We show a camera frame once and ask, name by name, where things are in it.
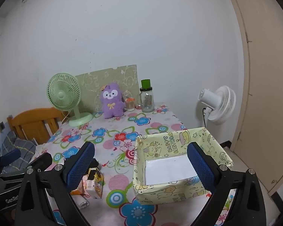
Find pink tissue pack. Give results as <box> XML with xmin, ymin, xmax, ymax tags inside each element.
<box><xmin>81</xmin><ymin>179</ymin><xmax>105</xmax><ymax>199</ymax></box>

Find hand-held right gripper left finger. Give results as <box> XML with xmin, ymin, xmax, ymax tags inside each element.
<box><xmin>14</xmin><ymin>141</ymin><xmax>96</xmax><ymax>226</ymax></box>

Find glass mug jar green lid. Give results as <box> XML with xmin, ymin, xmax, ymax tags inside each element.
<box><xmin>138</xmin><ymin>79</ymin><xmax>154</xmax><ymax>113</ymax></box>

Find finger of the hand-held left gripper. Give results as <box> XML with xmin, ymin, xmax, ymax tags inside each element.
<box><xmin>0</xmin><ymin>148</ymin><xmax>22</xmax><ymax>173</ymax></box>
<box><xmin>0</xmin><ymin>152</ymin><xmax>53</xmax><ymax>186</ymax></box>

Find white standing fan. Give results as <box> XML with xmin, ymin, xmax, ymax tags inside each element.
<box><xmin>198</xmin><ymin>85</ymin><xmax>236</xmax><ymax>126</ymax></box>

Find toothpick jar with orange lid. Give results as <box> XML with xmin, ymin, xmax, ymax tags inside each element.
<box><xmin>125</xmin><ymin>96</ymin><xmax>135</xmax><ymax>111</ymax></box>

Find purple plush toy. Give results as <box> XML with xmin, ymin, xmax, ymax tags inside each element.
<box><xmin>101</xmin><ymin>82</ymin><xmax>126</xmax><ymax>119</ymax></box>

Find green desk fan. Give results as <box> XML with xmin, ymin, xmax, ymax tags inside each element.
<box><xmin>47</xmin><ymin>73</ymin><xmax>93</xmax><ymax>127</ymax></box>

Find yellow cartoon paper box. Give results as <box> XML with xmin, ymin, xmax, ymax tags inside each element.
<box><xmin>133</xmin><ymin>127</ymin><xmax>233</xmax><ymax>205</ymax></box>

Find beige door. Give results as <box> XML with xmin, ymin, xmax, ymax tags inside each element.
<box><xmin>223</xmin><ymin>0</ymin><xmax>283</xmax><ymax>193</ymax></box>

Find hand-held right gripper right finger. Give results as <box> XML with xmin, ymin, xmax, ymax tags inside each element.
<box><xmin>187</xmin><ymin>142</ymin><xmax>267</xmax><ymax>226</ymax></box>

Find green patterned board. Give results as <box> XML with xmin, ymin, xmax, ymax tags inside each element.
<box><xmin>75</xmin><ymin>64</ymin><xmax>138</xmax><ymax>113</ymax></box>

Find black fan cable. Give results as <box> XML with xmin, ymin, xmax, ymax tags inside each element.
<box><xmin>203</xmin><ymin>107</ymin><xmax>209</xmax><ymax>129</ymax></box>

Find white cloth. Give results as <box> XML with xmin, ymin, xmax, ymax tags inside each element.
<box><xmin>74</xmin><ymin>195</ymin><xmax>90</xmax><ymax>209</ymax></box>

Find grey plaid blanket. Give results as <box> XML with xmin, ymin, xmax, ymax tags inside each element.
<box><xmin>0</xmin><ymin>131</ymin><xmax>37</xmax><ymax>170</ymax></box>

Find wooden chair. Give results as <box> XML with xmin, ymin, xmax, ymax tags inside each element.
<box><xmin>7</xmin><ymin>107</ymin><xmax>68</xmax><ymax>144</ymax></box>

